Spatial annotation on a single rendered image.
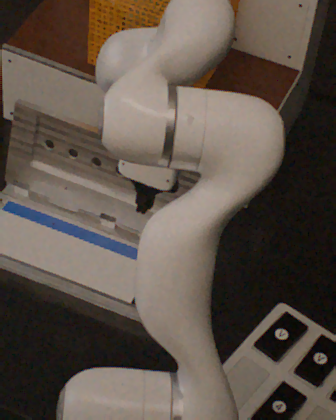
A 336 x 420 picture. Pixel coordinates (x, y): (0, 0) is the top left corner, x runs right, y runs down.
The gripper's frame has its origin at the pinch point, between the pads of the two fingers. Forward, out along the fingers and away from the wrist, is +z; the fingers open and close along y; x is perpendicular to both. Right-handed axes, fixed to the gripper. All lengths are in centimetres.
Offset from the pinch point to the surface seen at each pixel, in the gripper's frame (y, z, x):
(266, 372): 28.5, 24.5, -1.7
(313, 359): 35.0, 22.2, 3.5
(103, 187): -13.3, 12.5, 15.5
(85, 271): -9.5, 22.7, 2.6
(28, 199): -27.4, 20.6, 13.9
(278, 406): 32.8, 24.6, -8.2
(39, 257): -18.5, 22.8, 1.9
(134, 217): -5.7, 15.6, 14.2
